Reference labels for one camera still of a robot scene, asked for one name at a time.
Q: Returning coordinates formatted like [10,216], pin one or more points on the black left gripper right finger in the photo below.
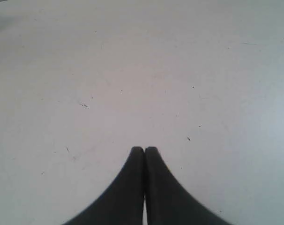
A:
[167,202]

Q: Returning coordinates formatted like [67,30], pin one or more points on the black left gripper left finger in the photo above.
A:
[123,201]

